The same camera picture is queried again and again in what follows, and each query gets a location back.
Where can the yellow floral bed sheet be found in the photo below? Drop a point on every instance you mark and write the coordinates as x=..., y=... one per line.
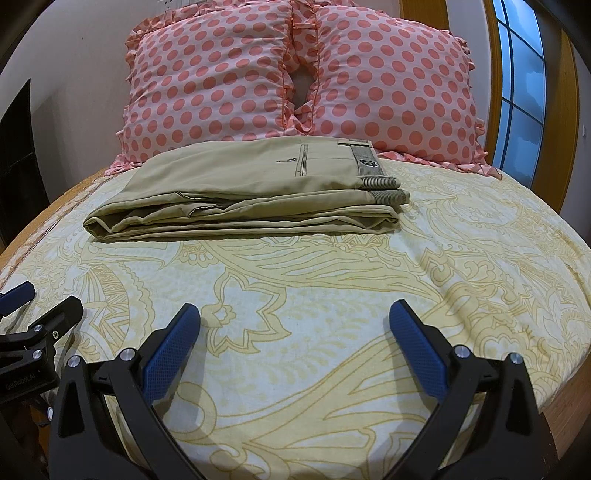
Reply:
x=323, y=295

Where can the wooden framed window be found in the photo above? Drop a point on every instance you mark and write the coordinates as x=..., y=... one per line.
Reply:
x=526, y=92

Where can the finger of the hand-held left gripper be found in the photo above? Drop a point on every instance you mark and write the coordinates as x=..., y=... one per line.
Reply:
x=55, y=323
x=18, y=293

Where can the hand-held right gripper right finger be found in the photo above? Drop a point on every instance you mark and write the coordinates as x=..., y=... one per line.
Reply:
x=418, y=344

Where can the pink polka dot pillow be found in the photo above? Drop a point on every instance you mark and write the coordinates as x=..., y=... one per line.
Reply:
x=210, y=74
x=392, y=87

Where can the khaki pants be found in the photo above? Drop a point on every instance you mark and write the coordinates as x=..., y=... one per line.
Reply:
x=258, y=184

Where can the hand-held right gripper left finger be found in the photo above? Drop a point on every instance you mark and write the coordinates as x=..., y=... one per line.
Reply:
x=171, y=344

